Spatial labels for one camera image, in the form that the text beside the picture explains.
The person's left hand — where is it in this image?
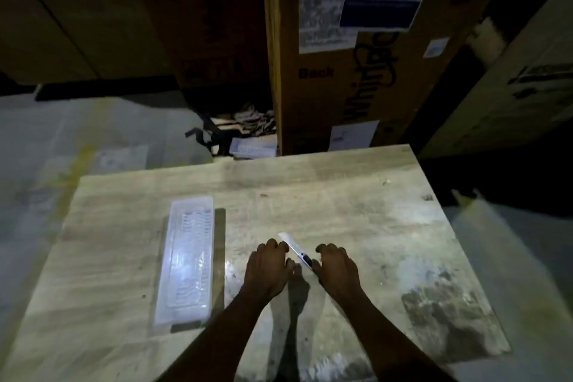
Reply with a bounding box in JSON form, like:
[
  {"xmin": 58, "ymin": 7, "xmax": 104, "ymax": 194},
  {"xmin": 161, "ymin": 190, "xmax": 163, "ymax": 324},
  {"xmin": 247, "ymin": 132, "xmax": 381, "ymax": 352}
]
[{"xmin": 243, "ymin": 238, "xmax": 297, "ymax": 303}]

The person's right hand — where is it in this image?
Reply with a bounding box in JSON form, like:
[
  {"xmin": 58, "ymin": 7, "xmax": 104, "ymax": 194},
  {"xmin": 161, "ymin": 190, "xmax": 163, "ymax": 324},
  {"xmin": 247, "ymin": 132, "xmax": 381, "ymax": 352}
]
[{"xmin": 312, "ymin": 243, "xmax": 362, "ymax": 303}]

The person's left forearm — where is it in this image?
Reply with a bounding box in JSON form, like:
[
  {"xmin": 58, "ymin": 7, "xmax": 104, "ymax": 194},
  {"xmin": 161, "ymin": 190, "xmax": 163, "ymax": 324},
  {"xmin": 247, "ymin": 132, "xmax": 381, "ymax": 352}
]
[{"xmin": 154, "ymin": 287, "xmax": 280, "ymax": 382}]

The person's right forearm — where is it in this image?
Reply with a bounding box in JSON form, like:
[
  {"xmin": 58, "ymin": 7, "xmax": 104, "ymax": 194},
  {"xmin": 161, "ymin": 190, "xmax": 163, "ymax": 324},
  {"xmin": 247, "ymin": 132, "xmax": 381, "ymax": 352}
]
[{"xmin": 329, "ymin": 290, "xmax": 458, "ymax": 382}]

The white utility knife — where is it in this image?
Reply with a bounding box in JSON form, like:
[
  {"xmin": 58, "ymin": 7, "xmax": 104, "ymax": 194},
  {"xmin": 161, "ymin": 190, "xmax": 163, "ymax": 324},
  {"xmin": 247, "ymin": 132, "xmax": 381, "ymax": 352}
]
[{"xmin": 278, "ymin": 232, "xmax": 316, "ymax": 269}]

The clear plastic tray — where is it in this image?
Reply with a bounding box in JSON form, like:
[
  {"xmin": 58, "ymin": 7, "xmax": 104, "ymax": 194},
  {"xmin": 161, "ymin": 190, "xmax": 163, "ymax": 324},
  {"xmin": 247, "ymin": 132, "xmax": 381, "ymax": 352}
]
[{"xmin": 152, "ymin": 196, "xmax": 215, "ymax": 336}]

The white printed paper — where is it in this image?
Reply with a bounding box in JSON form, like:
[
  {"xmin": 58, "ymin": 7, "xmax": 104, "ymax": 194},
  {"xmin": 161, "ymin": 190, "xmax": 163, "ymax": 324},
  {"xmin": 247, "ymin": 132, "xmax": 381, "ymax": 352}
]
[{"xmin": 229, "ymin": 137, "xmax": 278, "ymax": 159}]

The white paper label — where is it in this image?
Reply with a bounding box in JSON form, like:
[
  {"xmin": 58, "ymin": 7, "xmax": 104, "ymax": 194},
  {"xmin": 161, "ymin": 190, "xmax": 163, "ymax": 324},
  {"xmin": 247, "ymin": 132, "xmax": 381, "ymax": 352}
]
[{"xmin": 329, "ymin": 121, "xmax": 381, "ymax": 152}]

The crumpled packing paper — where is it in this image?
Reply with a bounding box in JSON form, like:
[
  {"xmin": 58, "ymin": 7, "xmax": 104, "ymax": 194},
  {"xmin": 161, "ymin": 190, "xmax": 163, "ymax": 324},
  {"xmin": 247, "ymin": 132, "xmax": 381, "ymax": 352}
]
[{"xmin": 232, "ymin": 103, "xmax": 277, "ymax": 137}]

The tall brown cardboard box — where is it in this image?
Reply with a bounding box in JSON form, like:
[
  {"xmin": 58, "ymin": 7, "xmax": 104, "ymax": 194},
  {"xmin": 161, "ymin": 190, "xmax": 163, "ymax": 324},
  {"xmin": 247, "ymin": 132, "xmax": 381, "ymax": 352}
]
[{"xmin": 261, "ymin": 0, "xmax": 522, "ymax": 157}]

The white printed shipping label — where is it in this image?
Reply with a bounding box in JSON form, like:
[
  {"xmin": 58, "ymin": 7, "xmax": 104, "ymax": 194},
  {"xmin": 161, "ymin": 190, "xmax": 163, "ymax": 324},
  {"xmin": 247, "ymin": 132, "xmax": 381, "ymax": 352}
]
[{"xmin": 298, "ymin": 0, "xmax": 359, "ymax": 55}]

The pale cardboard box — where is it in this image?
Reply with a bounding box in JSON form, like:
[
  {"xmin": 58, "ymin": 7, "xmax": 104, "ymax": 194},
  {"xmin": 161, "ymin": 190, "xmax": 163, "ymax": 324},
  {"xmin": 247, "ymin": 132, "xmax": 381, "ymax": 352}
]
[{"xmin": 418, "ymin": 0, "xmax": 573, "ymax": 159}]

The small white sticker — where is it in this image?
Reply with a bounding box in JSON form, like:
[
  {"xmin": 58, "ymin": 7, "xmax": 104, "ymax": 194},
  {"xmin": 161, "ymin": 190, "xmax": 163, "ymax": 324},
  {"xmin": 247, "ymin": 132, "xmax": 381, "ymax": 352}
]
[{"xmin": 423, "ymin": 37, "xmax": 450, "ymax": 59}]

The dark brown cardboard box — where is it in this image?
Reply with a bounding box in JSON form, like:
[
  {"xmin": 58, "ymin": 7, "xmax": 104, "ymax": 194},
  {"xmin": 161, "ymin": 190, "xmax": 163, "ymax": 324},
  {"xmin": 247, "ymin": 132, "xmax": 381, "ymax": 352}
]
[
  {"xmin": 0, "ymin": 0, "xmax": 180, "ymax": 86},
  {"xmin": 121, "ymin": 0, "xmax": 275, "ymax": 102}
]

